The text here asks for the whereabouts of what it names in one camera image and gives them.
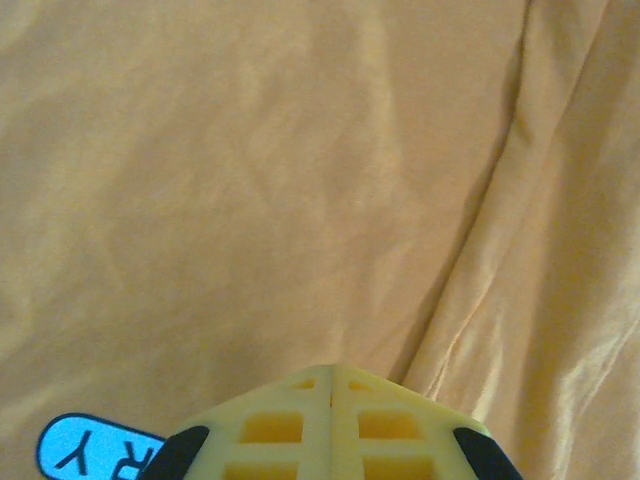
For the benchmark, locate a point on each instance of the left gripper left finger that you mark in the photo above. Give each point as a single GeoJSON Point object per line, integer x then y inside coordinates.
{"type": "Point", "coordinates": [315, 440]}

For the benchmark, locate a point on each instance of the yellow t-shirt with blue print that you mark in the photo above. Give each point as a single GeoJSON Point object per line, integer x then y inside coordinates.
{"type": "Point", "coordinates": [300, 150]}

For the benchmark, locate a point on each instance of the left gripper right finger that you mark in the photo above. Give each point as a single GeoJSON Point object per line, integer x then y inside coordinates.
{"type": "Point", "coordinates": [345, 440]}

